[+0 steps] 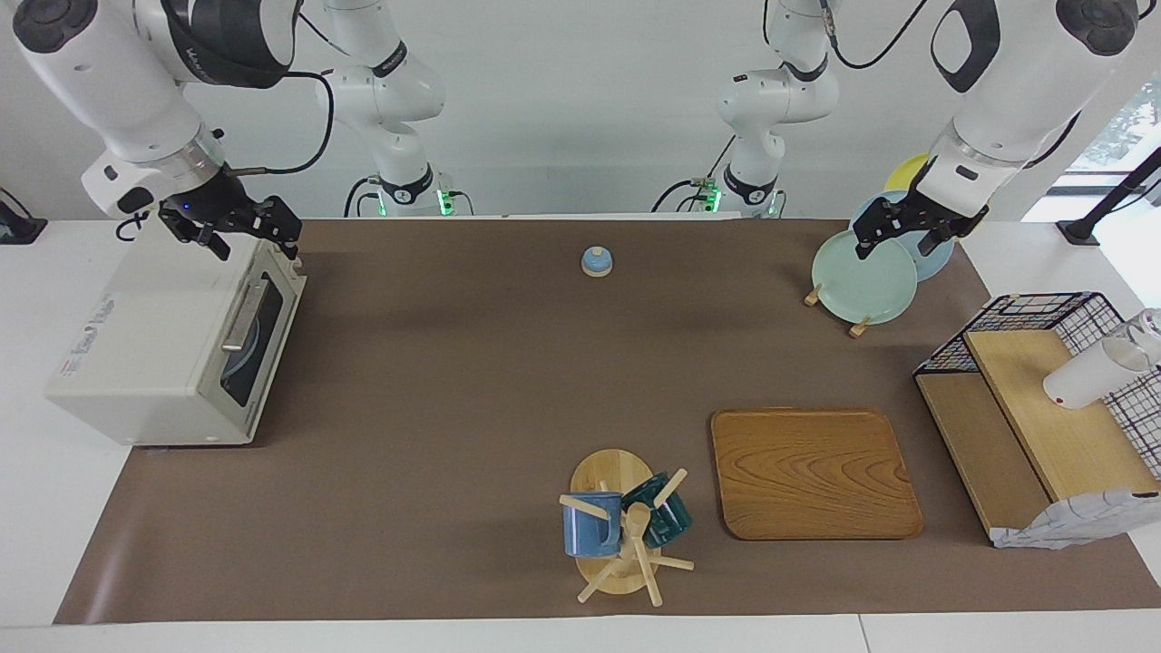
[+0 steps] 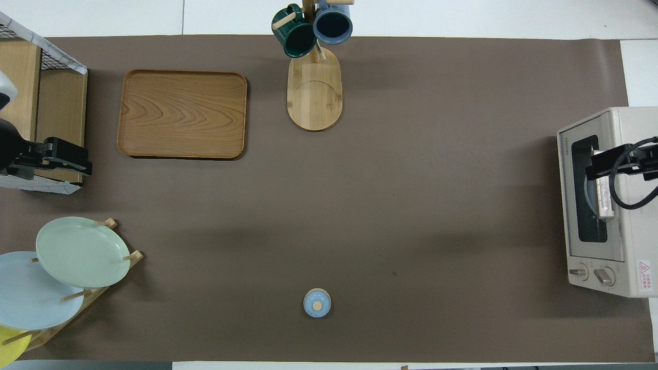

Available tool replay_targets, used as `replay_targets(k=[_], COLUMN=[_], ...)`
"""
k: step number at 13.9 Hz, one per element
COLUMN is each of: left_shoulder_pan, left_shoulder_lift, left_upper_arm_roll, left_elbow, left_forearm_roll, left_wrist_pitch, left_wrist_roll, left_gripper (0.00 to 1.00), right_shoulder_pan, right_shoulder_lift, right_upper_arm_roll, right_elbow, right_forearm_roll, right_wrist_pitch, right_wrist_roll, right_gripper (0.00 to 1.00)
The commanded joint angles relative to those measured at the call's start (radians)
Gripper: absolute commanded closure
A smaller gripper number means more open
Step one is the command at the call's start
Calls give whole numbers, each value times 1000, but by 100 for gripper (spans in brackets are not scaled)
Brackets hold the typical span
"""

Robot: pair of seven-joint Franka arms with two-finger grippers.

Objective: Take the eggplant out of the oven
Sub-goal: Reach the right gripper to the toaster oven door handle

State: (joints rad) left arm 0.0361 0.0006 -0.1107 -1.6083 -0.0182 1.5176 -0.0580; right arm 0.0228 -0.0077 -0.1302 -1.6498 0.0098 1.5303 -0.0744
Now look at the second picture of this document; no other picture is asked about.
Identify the dark green mug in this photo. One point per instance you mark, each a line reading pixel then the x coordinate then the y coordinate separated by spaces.
pixel 295 38

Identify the pale green plate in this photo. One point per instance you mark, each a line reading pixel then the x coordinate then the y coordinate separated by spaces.
pixel 82 252

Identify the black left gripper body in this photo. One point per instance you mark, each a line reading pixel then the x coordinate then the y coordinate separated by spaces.
pixel 64 150

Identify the small blue call bell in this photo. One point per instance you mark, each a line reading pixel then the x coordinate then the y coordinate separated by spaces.
pixel 317 304

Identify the light blue racked plate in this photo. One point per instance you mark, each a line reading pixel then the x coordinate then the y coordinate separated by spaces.
pixel 31 298

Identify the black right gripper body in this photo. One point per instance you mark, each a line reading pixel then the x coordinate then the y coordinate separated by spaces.
pixel 632 162

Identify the wooden plate rack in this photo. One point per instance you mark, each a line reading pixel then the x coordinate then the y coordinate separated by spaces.
pixel 134 255

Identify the blue mug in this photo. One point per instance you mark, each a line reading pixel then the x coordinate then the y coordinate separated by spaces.
pixel 333 25

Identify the oven control knob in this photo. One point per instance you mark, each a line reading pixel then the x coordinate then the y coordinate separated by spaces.
pixel 604 276
pixel 578 272

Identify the wooden serving tray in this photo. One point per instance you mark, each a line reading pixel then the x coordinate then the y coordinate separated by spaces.
pixel 180 113

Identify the white grid pattern cloth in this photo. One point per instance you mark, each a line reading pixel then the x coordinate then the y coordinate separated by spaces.
pixel 61 60

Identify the wooden mug tree stand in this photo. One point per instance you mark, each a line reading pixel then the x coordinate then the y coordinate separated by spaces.
pixel 313 97

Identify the yellow plate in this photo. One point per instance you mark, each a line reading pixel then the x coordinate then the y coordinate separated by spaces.
pixel 10 347

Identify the cream toaster oven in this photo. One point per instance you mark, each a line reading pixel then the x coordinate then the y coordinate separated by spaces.
pixel 637 128

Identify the brown table mat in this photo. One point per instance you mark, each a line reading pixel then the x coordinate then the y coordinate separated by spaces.
pixel 411 205

